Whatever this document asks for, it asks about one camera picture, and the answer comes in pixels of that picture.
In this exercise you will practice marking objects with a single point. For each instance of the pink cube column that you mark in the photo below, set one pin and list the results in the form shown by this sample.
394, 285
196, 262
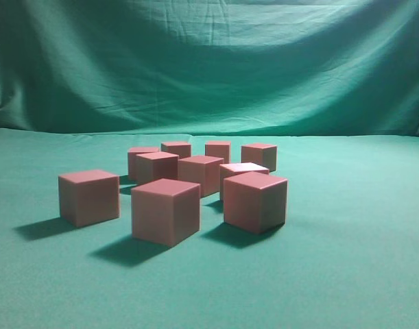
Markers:
255, 202
180, 148
156, 165
165, 211
231, 169
88, 197
203, 170

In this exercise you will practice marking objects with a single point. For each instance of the pink cube placed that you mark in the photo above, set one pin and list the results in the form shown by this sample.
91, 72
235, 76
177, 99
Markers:
220, 149
261, 154
132, 153

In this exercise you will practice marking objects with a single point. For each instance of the green cloth backdrop and cover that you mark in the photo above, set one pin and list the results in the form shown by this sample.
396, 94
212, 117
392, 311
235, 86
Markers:
334, 84

